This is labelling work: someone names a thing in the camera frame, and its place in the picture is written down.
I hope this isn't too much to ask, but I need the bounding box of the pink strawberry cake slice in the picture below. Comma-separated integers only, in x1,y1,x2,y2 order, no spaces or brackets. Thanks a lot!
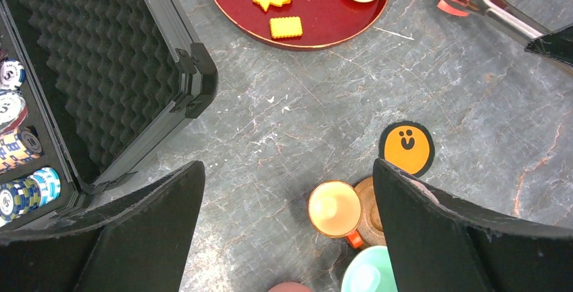
437,0,470,18

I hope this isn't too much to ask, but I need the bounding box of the brown saucer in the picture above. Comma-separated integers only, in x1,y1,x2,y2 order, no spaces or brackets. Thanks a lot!
355,177,387,249

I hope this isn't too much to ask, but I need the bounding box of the orange square cracker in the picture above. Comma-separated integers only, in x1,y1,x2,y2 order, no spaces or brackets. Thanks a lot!
269,16,303,39

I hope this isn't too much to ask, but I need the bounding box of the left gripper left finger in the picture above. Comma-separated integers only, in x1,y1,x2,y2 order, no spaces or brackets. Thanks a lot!
1,161,205,291

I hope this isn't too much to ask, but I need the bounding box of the orange smiley coaster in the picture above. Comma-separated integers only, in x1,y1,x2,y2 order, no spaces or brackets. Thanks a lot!
378,120,435,177

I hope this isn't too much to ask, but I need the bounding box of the black open case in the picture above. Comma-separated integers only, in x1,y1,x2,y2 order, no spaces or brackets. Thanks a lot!
1,0,218,232

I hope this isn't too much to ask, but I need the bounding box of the small orange cup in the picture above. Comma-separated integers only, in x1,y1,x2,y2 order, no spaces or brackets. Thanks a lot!
307,180,364,249

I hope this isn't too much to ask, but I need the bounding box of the red round tray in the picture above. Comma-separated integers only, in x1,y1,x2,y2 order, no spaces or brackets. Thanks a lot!
214,0,389,51

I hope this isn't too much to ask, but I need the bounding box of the mint green cup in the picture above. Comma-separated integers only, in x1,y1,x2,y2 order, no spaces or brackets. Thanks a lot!
341,245,398,292

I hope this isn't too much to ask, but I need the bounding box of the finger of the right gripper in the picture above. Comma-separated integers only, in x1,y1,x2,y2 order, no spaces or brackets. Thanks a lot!
525,24,572,66

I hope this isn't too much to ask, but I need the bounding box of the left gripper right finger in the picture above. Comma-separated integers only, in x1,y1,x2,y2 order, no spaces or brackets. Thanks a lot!
372,159,572,291

